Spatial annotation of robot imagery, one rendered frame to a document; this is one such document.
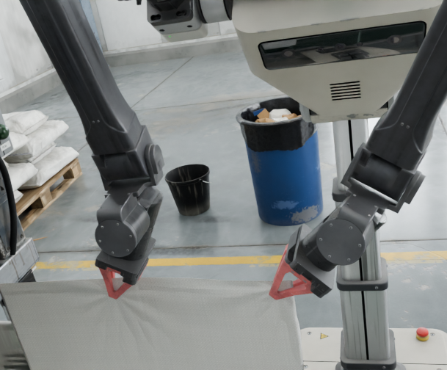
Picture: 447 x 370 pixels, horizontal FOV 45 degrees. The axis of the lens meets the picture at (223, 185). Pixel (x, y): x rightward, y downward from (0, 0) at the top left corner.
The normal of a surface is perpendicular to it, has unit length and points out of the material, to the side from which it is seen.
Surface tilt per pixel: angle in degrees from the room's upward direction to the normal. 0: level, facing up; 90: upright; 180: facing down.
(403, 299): 0
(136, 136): 90
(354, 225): 79
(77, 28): 90
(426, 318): 0
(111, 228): 89
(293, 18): 40
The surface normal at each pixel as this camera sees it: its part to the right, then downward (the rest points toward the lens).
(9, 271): 0.96, -0.06
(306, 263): 0.58, -0.66
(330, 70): -0.06, 0.91
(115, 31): -0.21, 0.43
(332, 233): -0.43, 0.25
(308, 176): 0.61, 0.26
